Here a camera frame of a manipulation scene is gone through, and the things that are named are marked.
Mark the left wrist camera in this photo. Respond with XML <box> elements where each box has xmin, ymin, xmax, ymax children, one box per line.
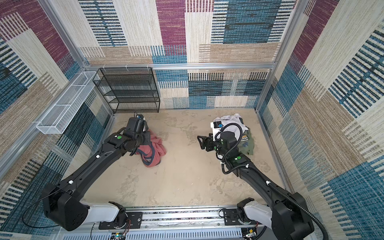
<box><xmin>135</xmin><ymin>113</ymin><xmax>146</xmax><ymax>121</ymax></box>

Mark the white wire mesh basket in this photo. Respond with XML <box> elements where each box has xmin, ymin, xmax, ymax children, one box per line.
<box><xmin>37</xmin><ymin>72</ymin><xmax>96</xmax><ymax>135</ymax></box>

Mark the black wire shelf rack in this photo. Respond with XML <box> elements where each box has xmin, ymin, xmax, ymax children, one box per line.
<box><xmin>93</xmin><ymin>67</ymin><xmax>161</xmax><ymax>114</ymax></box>

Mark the green printed t-shirt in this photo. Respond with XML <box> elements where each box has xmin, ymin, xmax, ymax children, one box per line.
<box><xmin>238</xmin><ymin>129</ymin><xmax>255</xmax><ymax>155</ymax></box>

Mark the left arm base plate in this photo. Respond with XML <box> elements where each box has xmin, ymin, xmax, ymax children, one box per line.
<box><xmin>98</xmin><ymin>212</ymin><xmax>143</xmax><ymax>230</ymax></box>

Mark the white cloth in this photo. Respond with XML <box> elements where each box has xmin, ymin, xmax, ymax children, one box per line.
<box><xmin>213</xmin><ymin>114</ymin><xmax>249</xmax><ymax>133</ymax></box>

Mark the aluminium front rail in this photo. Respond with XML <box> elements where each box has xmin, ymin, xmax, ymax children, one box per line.
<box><xmin>50</xmin><ymin>205</ymin><xmax>276</xmax><ymax>240</ymax></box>

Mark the red cloth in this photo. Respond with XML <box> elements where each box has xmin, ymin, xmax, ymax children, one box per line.
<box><xmin>136</xmin><ymin>130</ymin><xmax>167</xmax><ymax>168</ymax></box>

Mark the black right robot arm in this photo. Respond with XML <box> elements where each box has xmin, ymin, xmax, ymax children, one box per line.
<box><xmin>197</xmin><ymin>132</ymin><xmax>315</xmax><ymax>240</ymax></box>

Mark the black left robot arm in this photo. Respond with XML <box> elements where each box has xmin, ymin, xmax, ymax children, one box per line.
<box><xmin>41</xmin><ymin>115</ymin><xmax>151</xmax><ymax>231</ymax></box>

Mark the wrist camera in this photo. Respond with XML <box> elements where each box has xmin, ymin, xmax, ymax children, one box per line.
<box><xmin>135</xmin><ymin>113</ymin><xmax>146</xmax><ymax>121</ymax></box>
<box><xmin>210</xmin><ymin>120</ymin><xmax>229</xmax><ymax>142</ymax></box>

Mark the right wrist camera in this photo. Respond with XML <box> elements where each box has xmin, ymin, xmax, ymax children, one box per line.
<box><xmin>210</xmin><ymin>120</ymin><xmax>229</xmax><ymax>142</ymax></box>

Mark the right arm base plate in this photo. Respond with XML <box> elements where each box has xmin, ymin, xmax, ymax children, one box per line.
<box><xmin>218</xmin><ymin>208</ymin><xmax>257</xmax><ymax>226</ymax></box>

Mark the black corrugated cable conduit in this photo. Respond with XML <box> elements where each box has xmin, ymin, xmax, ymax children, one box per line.
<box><xmin>213</xmin><ymin>122</ymin><xmax>330</xmax><ymax>240</ymax></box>

